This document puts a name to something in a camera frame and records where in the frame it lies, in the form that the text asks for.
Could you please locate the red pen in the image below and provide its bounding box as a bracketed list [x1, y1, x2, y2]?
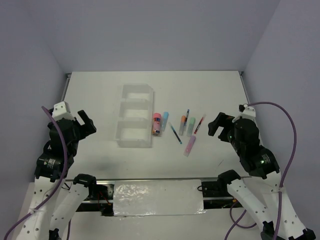
[193, 113, 206, 135]

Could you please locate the green highlighter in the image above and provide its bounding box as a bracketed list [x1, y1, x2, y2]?
[186, 117, 196, 137]

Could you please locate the blue pen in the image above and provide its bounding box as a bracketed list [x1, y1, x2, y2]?
[184, 109, 190, 127]

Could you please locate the orange highlighter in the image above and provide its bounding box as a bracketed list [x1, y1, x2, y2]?
[178, 115, 186, 136]

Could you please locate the teal pen refill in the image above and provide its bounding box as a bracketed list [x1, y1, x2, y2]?
[169, 122, 183, 145]

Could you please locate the blue highlighter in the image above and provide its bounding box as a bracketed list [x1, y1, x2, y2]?
[161, 111, 169, 132]

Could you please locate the pink glue stick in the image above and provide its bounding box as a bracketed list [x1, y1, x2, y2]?
[152, 113, 161, 136]

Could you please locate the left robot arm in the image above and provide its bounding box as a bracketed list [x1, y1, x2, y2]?
[17, 107, 98, 240]

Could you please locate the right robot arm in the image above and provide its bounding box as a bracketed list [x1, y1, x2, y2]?
[208, 112, 316, 240]

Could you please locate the clear three-compartment organizer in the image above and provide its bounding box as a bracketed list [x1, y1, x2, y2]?
[115, 83, 154, 149]

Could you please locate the silver foil sheet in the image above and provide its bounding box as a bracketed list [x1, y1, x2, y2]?
[113, 179, 206, 217]

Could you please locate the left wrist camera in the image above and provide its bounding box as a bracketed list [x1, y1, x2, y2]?
[52, 101, 74, 122]

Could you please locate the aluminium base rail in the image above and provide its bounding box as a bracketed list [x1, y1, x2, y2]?
[75, 178, 236, 217]

